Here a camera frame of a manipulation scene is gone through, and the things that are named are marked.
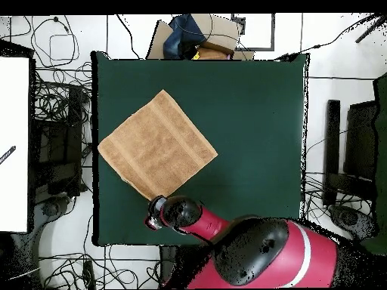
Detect tan terry towel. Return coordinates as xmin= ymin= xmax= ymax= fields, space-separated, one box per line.
xmin=97 ymin=89 xmax=219 ymax=202

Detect black power strip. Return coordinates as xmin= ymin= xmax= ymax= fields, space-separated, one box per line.
xmin=82 ymin=260 xmax=97 ymax=290

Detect grey chair base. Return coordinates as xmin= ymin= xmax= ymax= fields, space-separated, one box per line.
xmin=33 ymin=196 xmax=73 ymax=233

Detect black equipment rack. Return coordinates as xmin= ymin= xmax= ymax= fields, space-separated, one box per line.
xmin=32 ymin=85 xmax=84 ymax=197

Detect black striped tool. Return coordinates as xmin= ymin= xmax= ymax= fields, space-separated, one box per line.
xmin=0 ymin=145 xmax=17 ymax=165

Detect dark green table cloth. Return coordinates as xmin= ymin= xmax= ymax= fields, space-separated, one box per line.
xmin=91 ymin=51 xmax=309 ymax=246

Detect white board panel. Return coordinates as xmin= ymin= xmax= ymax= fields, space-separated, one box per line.
xmin=0 ymin=56 xmax=30 ymax=233

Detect blue jeans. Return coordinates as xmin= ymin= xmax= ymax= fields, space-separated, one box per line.
xmin=163 ymin=14 xmax=207 ymax=60

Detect black chair base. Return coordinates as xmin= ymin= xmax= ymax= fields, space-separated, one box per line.
xmin=328 ymin=204 xmax=379 ymax=242

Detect black upright bar stand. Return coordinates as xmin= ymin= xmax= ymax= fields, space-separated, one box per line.
xmin=322 ymin=99 xmax=341 ymax=207

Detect brown cardboard box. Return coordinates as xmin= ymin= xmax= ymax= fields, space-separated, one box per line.
xmin=146 ymin=13 xmax=255 ymax=60

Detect black box unit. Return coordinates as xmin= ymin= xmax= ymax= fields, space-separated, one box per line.
xmin=344 ymin=100 xmax=379 ymax=182

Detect dark green covered furniture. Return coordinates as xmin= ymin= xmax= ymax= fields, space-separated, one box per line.
xmin=358 ymin=72 xmax=387 ymax=255

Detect black rod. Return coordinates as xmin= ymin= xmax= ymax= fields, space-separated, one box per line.
xmin=354 ymin=17 xmax=385 ymax=44

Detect grey square floor frame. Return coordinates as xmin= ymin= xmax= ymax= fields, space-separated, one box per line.
xmin=231 ymin=13 xmax=276 ymax=51

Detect black looped cable with plug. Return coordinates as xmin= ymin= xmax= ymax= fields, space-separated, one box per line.
xmin=29 ymin=16 xmax=80 ymax=68

